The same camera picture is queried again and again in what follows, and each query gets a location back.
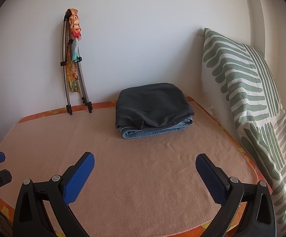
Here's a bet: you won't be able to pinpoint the dark grey pants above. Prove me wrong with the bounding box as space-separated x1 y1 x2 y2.
115 83 194 130

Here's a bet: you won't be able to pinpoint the orange floral bed sheet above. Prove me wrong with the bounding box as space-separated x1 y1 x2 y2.
0 96 273 237

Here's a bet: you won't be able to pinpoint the peach terry bed cover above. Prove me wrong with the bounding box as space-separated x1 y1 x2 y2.
0 99 259 237

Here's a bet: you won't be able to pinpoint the folded metal tripod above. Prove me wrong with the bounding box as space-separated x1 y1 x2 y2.
60 8 93 115

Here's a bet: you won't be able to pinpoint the colourful floral cloth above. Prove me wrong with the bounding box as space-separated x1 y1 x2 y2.
66 8 81 93

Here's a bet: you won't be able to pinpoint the folded blue jeans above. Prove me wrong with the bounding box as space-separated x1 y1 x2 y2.
120 117 193 139

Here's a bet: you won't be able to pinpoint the green white patterned pillow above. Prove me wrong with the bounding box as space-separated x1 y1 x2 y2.
202 28 286 236

